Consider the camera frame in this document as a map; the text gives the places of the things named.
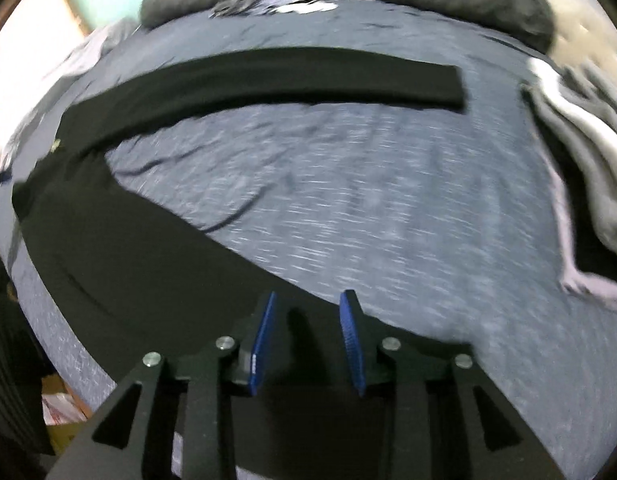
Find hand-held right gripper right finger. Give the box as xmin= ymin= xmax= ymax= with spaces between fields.
xmin=339 ymin=289 xmax=569 ymax=480

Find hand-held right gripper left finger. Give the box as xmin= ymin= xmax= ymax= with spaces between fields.
xmin=46 ymin=290 xmax=279 ymax=480

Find black fleece pants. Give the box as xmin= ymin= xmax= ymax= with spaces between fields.
xmin=11 ymin=46 xmax=476 ymax=480

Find stack of folded clothes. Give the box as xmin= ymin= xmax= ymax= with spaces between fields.
xmin=521 ymin=57 xmax=617 ymax=311

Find blue patterned bed sheet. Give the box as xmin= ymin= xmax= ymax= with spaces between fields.
xmin=0 ymin=0 xmax=617 ymax=480

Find brown cardboard box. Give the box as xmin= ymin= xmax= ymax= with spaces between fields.
xmin=41 ymin=372 xmax=96 ymax=456

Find white small garment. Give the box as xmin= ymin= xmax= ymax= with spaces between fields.
xmin=276 ymin=0 xmax=339 ymax=15

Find light grey pillow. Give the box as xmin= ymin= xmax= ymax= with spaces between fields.
xmin=53 ymin=20 xmax=139 ymax=81

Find dark grey crumpled garment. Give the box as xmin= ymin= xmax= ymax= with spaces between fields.
xmin=211 ymin=0 xmax=269 ymax=17

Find pink curtain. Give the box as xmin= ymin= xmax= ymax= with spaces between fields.
xmin=0 ymin=0 xmax=96 ymax=176

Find cream tufted headboard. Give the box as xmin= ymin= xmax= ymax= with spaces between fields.
xmin=531 ymin=0 xmax=617 ymax=68

